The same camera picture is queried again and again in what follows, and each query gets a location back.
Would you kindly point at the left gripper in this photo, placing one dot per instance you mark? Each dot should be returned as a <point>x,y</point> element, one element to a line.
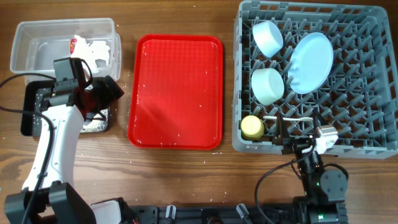
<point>107,96</point>

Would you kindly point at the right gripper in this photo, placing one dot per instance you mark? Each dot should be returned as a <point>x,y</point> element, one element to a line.
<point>282,133</point>

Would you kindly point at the white plastic spoon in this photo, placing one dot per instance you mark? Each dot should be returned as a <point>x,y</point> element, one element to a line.
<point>292,118</point>

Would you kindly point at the white napkin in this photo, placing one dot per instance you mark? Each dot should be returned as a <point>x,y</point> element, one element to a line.
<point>96,54</point>

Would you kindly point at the yellow plastic cup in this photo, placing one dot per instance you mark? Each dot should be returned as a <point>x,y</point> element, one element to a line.
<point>252,128</point>

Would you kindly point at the light green bowl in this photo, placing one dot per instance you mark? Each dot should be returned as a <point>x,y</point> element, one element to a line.
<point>267,85</point>

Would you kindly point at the red snack wrapper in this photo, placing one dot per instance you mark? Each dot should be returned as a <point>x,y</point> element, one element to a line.
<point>72,45</point>

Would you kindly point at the large light blue plate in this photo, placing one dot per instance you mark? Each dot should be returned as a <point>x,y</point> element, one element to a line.
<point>312,60</point>

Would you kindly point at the light blue bowl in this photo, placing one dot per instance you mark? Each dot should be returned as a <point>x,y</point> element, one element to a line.
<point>268,38</point>

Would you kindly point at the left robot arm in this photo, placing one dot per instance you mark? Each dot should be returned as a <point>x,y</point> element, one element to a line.
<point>47,195</point>

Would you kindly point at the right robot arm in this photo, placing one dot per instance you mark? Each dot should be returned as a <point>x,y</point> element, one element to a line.
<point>324,185</point>

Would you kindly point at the black waste tray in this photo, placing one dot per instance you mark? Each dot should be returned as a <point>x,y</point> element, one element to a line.
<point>26,123</point>

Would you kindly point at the grey dishwasher rack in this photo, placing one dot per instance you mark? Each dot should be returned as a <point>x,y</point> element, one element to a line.
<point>359,97</point>

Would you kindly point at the clear plastic waste bin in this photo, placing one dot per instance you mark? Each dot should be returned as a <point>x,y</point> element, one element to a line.
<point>38,43</point>

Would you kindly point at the red serving tray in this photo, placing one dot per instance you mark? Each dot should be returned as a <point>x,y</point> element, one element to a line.
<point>177,93</point>

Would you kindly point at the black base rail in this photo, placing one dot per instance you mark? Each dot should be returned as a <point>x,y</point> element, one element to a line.
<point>277,213</point>

